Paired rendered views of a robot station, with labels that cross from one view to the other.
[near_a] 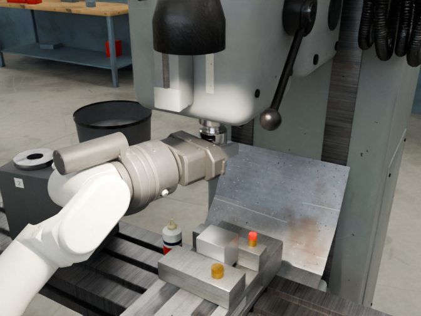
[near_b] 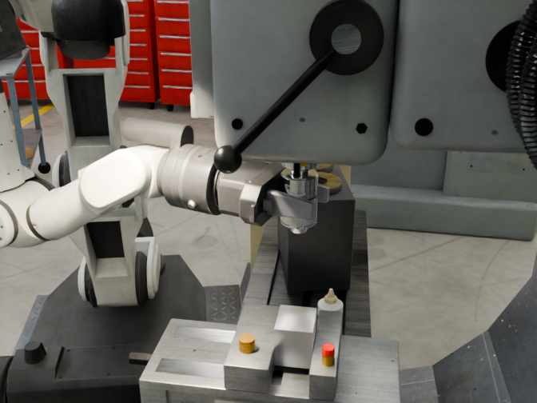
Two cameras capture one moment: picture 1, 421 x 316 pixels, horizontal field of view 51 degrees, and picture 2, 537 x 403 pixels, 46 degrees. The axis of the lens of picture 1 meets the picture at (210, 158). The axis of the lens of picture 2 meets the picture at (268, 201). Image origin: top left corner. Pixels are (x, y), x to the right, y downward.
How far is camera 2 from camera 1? 0.77 m
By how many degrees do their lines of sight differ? 61
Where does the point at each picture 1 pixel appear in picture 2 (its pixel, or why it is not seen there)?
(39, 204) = not seen: hidden behind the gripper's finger
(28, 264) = (71, 192)
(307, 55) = (399, 113)
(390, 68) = not seen: outside the picture
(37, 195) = not seen: hidden behind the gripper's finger
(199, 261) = (263, 329)
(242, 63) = (216, 79)
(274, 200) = (520, 385)
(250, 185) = (518, 343)
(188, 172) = (220, 197)
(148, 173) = (173, 172)
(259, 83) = (244, 112)
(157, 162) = (189, 167)
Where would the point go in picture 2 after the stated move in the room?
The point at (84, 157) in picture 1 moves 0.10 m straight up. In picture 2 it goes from (138, 131) to (132, 57)
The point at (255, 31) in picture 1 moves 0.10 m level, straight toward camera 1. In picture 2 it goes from (227, 43) to (126, 49)
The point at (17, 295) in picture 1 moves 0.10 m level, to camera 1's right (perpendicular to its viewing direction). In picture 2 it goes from (57, 209) to (65, 238)
